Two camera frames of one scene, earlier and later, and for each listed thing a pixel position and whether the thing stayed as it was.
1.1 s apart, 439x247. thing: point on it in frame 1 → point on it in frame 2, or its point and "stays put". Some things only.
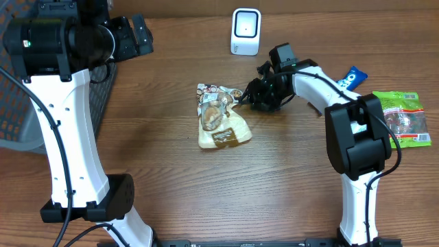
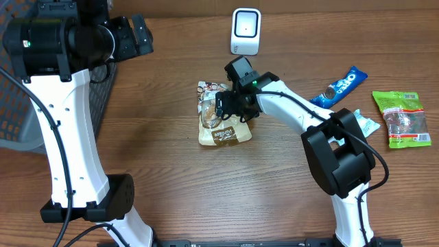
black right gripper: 252,90 → 222,106
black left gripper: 131,47 stays put
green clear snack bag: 403,112 stays put
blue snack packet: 353,79 stays put
